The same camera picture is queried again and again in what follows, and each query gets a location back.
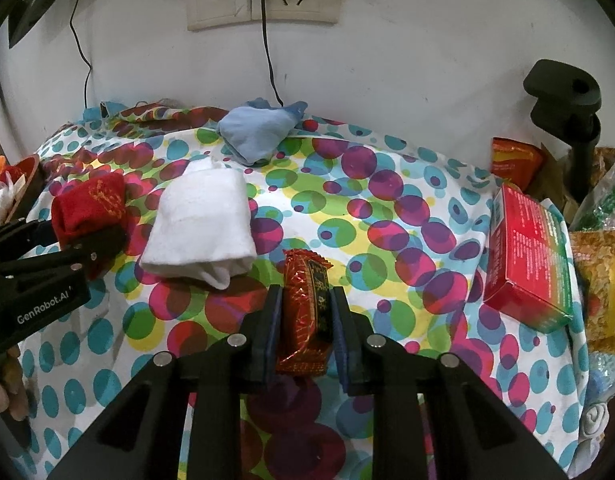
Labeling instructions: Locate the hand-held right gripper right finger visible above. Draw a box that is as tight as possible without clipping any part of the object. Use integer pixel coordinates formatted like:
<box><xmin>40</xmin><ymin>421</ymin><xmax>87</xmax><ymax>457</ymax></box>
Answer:
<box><xmin>330</xmin><ymin>286</ymin><xmax>571</xmax><ymax>480</ymax></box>

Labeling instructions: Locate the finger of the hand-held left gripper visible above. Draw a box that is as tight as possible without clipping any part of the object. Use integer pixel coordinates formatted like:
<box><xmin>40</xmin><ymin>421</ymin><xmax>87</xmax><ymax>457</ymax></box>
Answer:
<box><xmin>0</xmin><ymin>225</ymin><xmax>129</xmax><ymax>287</ymax></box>
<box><xmin>0</xmin><ymin>219</ymin><xmax>59</xmax><ymax>272</ymax></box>

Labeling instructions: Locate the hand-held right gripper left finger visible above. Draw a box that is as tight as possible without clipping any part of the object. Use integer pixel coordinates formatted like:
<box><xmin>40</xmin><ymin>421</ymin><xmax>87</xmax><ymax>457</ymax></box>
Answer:
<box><xmin>47</xmin><ymin>285</ymin><xmax>284</xmax><ymax>480</ymax></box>

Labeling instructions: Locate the red gold candy packet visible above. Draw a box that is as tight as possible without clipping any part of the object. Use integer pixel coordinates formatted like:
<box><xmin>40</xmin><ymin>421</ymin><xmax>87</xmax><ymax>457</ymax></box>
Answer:
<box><xmin>276</xmin><ymin>248</ymin><xmax>334</xmax><ymax>376</ymax></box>

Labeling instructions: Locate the red sock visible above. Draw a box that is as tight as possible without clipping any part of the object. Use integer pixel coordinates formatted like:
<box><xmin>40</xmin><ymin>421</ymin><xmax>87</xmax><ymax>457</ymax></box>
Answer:
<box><xmin>51</xmin><ymin>172</ymin><xmax>128</xmax><ymax>251</ymax></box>

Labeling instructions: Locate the white sock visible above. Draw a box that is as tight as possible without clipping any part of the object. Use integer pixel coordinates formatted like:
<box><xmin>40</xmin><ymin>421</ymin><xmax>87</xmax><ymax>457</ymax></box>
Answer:
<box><xmin>580</xmin><ymin>402</ymin><xmax>611</xmax><ymax>443</ymax></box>
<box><xmin>138</xmin><ymin>157</ymin><xmax>256</xmax><ymax>291</ymax></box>

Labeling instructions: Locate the person's left hand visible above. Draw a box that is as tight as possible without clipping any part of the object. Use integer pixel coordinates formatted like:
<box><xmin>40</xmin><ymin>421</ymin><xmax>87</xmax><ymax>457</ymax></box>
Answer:
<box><xmin>0</xmin><ymin>350</ymin><xmax>31</xmax><ymax>423</ymax></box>

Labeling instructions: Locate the polka dot cloth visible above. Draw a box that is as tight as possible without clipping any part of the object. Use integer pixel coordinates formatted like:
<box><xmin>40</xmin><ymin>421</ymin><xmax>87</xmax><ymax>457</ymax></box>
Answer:
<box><xmin>17</xmin><ymin>102</ymin><xmax>595</xmax><ymax>480</ymax></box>

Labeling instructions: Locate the light blue sock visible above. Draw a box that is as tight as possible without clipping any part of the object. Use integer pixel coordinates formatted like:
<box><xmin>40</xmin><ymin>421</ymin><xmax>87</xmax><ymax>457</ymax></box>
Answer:
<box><xmin>217</xmin><ymin>97</ymin><xmax>308</xmax><ymax>166</ymax></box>

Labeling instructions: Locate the red and green box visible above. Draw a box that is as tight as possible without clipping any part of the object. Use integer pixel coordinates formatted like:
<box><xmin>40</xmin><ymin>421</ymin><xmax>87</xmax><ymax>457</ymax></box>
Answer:
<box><xmin>482</xmin><ymin>182</ymin><xmax>574</xmax><ymax>333</ymax></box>

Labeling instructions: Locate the red snack packet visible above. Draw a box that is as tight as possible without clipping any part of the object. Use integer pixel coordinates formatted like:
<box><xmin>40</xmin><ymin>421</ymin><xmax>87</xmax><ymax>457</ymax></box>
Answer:
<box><xmin>490</xmin><ymin>137</ymin><xmax>545</xmax><ymax>196</ymax></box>

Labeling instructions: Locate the white rolled sock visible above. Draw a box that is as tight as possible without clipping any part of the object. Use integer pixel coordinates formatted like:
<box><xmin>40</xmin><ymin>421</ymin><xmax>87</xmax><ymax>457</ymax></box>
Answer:
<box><xmin>580</xmin><ymin>402</ymin><xmax>611</xmax><ymax>443</ymax></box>

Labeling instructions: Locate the pale blue plastic bag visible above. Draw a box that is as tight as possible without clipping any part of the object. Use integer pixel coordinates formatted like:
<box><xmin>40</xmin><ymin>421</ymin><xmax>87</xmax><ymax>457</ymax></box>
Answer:
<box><xmin>585</xmin><ymin>350</ymin><xmax>615</xmax><ymax>401</ymax></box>

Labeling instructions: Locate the yellow snack packet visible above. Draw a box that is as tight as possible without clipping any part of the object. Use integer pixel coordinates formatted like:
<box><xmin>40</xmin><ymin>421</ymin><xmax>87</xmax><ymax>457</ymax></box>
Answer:
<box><xmin>567</xmin><ymin>230</ymin><xmax>615</xmax><ymax>356</ymax></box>

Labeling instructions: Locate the green clear packet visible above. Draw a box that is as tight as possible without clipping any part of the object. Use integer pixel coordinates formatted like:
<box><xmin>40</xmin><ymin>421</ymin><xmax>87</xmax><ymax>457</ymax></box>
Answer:
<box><xmin>570</xmin><ymin>150</ymin><xmax>615</xmax><ymax>233</ymax></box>

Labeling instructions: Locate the black clamp stand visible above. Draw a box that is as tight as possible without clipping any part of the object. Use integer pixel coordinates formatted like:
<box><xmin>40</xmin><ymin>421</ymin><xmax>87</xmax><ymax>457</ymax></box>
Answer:
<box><xmin>523</xmin><ymin>59</ymin><xmax>603</xmax><ymax>201</ymax></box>

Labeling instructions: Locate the thin dark cable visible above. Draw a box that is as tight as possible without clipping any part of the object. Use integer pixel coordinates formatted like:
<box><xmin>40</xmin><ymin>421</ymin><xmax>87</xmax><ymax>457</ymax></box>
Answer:
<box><xmin>68</xmin><ymin>0</ymin><xmax>95</xmax><ymax>111</ymax></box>

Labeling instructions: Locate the dark frame edge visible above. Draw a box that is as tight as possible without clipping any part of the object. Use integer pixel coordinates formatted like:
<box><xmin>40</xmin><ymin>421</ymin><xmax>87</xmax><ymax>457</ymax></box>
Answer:
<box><xmin>7</xmin><ymin>0</ymin><xmax>93</xmax><ymax>50</ymax></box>

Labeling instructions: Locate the white wall socket plate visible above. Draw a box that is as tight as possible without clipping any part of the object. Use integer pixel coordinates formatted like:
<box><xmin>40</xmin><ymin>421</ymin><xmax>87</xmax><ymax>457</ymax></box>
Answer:
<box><xmin>186</xmin><ymin>0</ymin><xmax>253</xmax><ymax>31</ymax></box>
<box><xmin>251</xmin><ymin>0</ymin><xmax>341</xmax><ymax>25</ymax></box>

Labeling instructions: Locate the black charger cable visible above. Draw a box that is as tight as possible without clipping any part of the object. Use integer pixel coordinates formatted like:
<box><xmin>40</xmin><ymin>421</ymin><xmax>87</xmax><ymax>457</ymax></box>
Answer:
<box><xmin>260</xmin><ymin>0</ymin><xmax>285</xmax><ymax>106</ymax></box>

